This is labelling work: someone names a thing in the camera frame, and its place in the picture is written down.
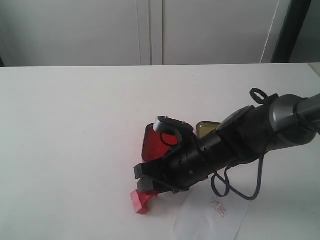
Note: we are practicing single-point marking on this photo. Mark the white paper sheet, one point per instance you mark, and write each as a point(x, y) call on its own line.
point(204, 216)

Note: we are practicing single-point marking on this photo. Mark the dark vertical post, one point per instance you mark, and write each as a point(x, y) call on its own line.
point(290, 31)

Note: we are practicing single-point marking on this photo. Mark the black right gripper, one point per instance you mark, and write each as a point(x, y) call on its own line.
point(187, 162)

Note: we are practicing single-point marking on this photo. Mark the red tin box base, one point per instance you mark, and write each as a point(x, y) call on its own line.
point(155, 144)

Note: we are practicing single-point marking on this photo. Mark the small red block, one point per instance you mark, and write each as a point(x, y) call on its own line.
point(140, 201)

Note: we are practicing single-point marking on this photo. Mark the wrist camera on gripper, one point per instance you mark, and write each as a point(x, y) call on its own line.
point(180, 129)

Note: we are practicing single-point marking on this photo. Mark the gold tin lid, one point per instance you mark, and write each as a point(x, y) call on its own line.
point(205, 127)

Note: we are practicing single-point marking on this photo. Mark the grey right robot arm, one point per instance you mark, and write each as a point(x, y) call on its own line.
point(278, 122)

